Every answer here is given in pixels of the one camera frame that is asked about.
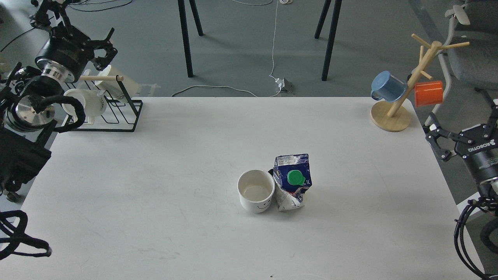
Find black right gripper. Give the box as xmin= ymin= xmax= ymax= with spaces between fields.
xmin=423 ymin=99 xmax=498 ymax=185

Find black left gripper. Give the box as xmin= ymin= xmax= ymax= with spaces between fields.
xmin=30 ymin=0 xmax=118 ymax=76

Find blue white milk carton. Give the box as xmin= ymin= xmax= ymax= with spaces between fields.
xmin=273 ymin=154 xmax=312 ymax=212

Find white smiley face mug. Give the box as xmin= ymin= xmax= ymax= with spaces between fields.
xmin=237 ymin=170 xmax=275 ymax=214

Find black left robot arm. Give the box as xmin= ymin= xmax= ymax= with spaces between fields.
xmin=0 ymin=0 xmax=117 ymax=196

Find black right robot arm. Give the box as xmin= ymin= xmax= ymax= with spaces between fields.
xmin=423 ymin=99 xmax=498 ymax=280

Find white cup behind rack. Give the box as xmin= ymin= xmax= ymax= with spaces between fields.
xmin=95 ymin=65 xmax=139 ymax=102

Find white cup on rack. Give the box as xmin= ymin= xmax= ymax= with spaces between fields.
xmin=64 ymin=89 xmax=107 ymax=125

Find orange mug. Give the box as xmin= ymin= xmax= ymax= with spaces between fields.
xmin=414 ymin=81 xmax=444 ymax=107

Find wooden mug tree stand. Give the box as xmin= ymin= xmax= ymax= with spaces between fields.
xmin=370 ymin=33 xmax=471 ymax=132

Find blue mug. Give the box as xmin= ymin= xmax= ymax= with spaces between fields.
xmin=370 ymin=71 xmax=408 ymax=103

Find grey office chair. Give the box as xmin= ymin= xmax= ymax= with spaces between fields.
xmin=410 ymin=0 xmax=498 ymax=124

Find black table leg pair left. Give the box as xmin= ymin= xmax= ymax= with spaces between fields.
xmin=178 ymin=0 xmax=205 ymax=78

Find black table leg pair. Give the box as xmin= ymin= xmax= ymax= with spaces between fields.
xmin=314 ymin=0 xmax=342 ymax=81
xmin=178 ymin=0 xmax=205 ymax=78

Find black table leg pair right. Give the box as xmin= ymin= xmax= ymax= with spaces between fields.
xmin=314 ymin=0 xmax=342 ymax=81

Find black wire cup rack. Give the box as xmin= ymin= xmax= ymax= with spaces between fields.
xmin=69 ymin=70 xmax=144 ymax=132

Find white power cable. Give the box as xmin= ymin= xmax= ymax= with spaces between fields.
xmin=172 ymin=0 xmax=294 ymax=98

